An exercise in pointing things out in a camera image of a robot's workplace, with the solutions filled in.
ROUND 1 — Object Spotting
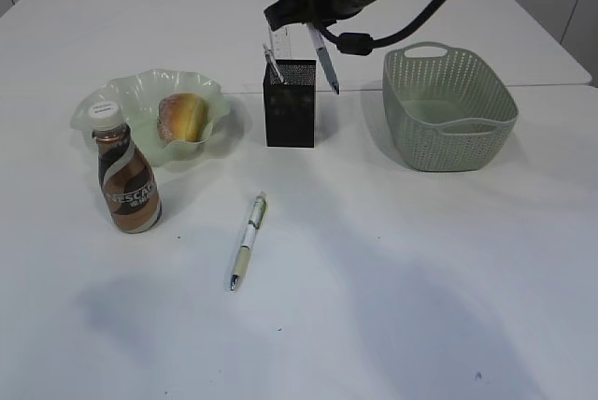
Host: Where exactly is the blue clear pen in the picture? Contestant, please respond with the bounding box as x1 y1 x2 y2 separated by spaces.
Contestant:
306 23 340 94

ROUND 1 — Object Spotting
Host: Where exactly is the clear plastic ruler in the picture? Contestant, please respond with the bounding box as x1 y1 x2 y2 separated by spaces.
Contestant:
269 26 292 59

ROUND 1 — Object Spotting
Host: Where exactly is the white pen grey grip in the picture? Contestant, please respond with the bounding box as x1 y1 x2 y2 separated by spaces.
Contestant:
263 43 286 84

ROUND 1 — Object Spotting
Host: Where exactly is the sugared bread roll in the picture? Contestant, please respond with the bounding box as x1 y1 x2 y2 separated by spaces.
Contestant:
157 93 207 143

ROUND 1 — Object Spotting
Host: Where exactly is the Nescafe coffee bottle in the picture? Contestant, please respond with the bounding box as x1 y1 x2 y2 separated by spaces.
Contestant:
88 101 162 234

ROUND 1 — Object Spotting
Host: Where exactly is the black mesh pen holder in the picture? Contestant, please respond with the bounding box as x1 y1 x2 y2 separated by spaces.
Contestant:
263 59 316 148

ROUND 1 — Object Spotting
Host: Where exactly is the green plastic woven basket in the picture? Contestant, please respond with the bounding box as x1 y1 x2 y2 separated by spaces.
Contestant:
382 42 519 172

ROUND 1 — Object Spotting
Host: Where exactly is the green wavy glass plate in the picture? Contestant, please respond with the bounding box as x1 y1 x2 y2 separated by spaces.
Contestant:
70 69 231 167

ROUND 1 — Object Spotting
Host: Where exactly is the black cable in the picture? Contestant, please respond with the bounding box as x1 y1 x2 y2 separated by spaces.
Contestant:
306 0 487 57

